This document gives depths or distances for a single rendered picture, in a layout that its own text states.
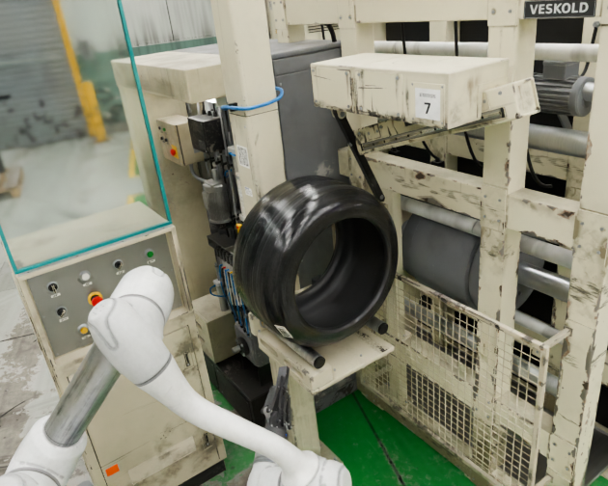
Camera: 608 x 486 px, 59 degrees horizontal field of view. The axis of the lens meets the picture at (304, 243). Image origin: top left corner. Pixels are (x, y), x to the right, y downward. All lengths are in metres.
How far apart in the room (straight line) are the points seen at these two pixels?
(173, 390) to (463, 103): 1.02
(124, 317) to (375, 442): 1.84
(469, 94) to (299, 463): 1.02
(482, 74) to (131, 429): 1.82
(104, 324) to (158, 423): 1.29
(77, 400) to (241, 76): 1.06
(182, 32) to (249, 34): 8.71
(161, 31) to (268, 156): 8.70
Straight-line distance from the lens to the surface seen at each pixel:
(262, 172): 1.87
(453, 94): 1.48
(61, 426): 1.60
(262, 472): 1.48
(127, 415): 2.34
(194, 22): 10.52
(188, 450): 2.58
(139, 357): 1.19
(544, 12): 1.66
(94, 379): 1.47
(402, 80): 1.58
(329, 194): 1.65
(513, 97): 1.52
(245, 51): 1.80
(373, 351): 2.00
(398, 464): 2.71
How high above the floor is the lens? 2.01
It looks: 25 degrees down
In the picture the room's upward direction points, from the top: 7 degrees counter-clockwise
